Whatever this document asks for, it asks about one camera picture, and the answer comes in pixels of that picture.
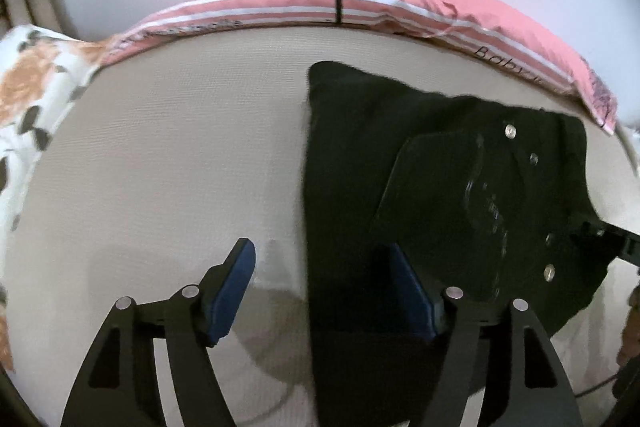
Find white floral blanket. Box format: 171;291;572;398
0;24;121;375

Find person's right hand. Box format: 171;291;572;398
616;284;640;368

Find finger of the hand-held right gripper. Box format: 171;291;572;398
567;214;640;268

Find black pants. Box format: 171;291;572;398
302;61;613;427

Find pink striped tree-print pillow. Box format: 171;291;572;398
100;0;618;136

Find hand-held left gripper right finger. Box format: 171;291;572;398
387;242;583;427

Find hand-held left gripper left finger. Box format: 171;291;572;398
60;237;257;427

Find beige bed mattress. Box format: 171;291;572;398
0;24;640;427

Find thin grey cable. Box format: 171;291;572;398
575;369;623;400

